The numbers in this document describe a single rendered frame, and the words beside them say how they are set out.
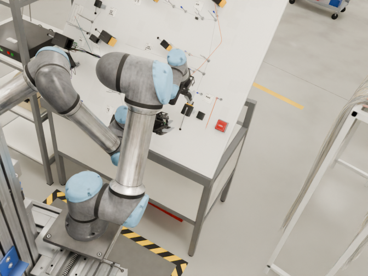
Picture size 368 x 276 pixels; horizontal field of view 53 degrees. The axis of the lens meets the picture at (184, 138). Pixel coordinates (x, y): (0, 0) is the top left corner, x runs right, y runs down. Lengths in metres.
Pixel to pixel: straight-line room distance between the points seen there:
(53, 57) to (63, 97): 0.16
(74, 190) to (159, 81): 0.44
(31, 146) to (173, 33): 1.51
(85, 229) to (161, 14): 1.27
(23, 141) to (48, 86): 1.83
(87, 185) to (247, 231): 1.87
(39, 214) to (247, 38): 1.28
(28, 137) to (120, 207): 2.02
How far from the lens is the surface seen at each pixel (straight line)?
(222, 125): 1.89
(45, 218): 1.55
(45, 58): 1.36
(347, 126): 1.76
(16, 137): 3.13
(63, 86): 1.28
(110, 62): 1.07
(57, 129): 2.58
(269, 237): 2.91
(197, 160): 1.96
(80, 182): 1.22
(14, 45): 2.47
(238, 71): 1.93
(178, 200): 2.27
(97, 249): 1.34
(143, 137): 1.09
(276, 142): 3.66
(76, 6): 2.39
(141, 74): 1.03
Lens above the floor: 2.32
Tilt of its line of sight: 43 degrees down
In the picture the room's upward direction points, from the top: 9 degrees clockwise
